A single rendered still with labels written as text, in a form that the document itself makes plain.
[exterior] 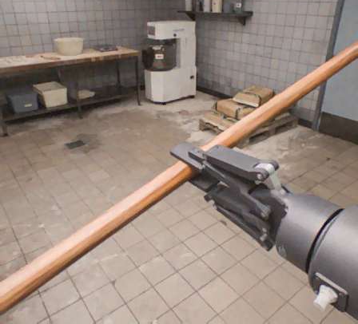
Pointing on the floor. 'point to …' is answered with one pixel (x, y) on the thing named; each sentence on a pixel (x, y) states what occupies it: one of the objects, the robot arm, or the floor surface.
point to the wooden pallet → (258, 129)
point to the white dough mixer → (169, 61)
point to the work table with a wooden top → (36, 64)
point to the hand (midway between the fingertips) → (194, 165)
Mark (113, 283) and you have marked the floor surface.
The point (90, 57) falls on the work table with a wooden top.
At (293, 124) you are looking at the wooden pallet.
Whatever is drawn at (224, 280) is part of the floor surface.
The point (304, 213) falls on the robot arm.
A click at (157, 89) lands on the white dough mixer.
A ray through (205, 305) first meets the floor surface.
